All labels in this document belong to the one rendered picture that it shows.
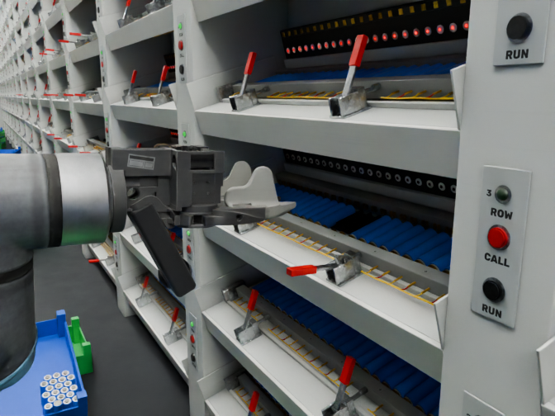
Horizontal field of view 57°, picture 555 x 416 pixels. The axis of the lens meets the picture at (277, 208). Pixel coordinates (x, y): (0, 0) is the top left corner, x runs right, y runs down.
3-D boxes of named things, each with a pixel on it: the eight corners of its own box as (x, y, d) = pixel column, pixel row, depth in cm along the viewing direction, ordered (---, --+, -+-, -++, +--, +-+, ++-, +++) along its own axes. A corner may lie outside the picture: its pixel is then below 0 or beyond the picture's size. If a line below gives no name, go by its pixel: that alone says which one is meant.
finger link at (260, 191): (307, 167, 57) (228, 167, 54) (305, 219, 58) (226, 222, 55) (296, 164, 60) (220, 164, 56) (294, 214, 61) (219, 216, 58)
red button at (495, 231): (504, 250, 39) (505, 230, 38) (486, 245, 40) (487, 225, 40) (512, 248, 39) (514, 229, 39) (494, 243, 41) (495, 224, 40)
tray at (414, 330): (449, 389, 48) (435, 304, 44) (204, 236, 99) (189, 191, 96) (576, 292, 56) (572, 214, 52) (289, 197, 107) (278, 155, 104)
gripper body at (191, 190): (232, 151, 53) (113, 151, 47) (230, 231, 55) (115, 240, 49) (205, 145, 60) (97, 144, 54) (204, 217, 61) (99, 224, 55)
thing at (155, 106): (183, 131, 103) (161, 62, 98) (115, 119, 154) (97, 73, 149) (268, 101, 111) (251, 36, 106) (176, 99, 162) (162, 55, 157)
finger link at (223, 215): (269, 210, 55) (188, 212, 52) (269, 224, 55) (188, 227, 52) (255, 201, 59) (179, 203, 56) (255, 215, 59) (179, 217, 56)
